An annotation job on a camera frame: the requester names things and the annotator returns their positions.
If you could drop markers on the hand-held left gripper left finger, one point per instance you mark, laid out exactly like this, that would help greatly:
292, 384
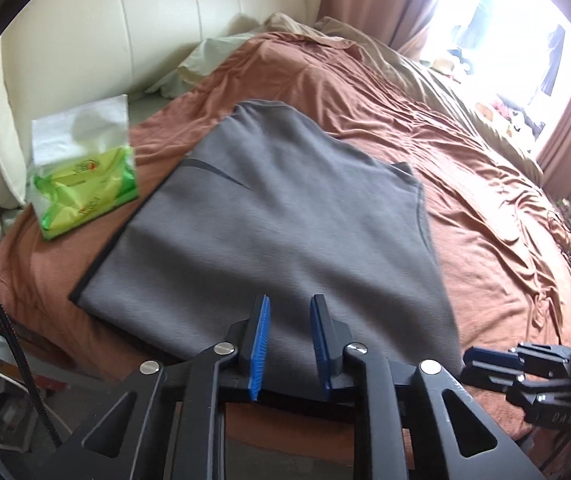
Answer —
260, 345

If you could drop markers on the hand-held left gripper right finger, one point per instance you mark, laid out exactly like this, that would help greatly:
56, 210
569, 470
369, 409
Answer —
320, 347

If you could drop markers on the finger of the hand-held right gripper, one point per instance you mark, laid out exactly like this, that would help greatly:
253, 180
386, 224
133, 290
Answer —
495, 355
490, 372

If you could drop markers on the grey t-shirt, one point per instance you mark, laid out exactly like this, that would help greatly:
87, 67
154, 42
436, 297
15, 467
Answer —
275, 240

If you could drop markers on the pile of clothes at window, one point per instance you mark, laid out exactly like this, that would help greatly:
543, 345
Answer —
495, 105

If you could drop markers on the brown fleece blanket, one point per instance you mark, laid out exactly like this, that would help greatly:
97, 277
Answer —
465, 210

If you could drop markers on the black folded t-shirt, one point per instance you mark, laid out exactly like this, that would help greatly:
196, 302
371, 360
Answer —
76, 294

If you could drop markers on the green tissue pack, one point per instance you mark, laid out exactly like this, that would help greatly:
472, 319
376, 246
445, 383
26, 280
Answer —
85, 185

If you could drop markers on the pale pillow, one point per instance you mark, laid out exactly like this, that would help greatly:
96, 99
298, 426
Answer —
200, 65

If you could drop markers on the window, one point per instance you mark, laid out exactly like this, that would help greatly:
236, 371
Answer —
510, 20

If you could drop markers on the large dark hanging garment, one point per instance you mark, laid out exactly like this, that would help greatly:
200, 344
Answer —
480, 10

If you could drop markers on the cream leather headboard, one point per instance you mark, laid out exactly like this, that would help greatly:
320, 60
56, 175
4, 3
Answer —
140, 20

